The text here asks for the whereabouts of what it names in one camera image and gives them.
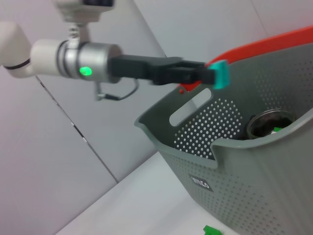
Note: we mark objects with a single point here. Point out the glass teacup black base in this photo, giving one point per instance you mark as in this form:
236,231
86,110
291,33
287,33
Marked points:
269,124

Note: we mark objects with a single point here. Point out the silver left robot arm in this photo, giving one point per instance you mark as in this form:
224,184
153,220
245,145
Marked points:
49,58

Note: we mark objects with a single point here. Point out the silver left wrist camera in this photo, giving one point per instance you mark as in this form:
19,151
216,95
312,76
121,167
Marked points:
83,9

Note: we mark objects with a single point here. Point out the teal toy brick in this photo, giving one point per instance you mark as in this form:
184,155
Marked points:
221,74

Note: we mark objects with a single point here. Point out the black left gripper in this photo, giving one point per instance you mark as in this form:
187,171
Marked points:
141,68

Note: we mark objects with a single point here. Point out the grey-green perforated storage bin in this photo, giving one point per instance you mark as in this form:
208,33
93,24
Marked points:
256,171

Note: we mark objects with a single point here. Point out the green sloped toy block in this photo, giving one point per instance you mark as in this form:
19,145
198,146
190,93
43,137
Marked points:
278,129

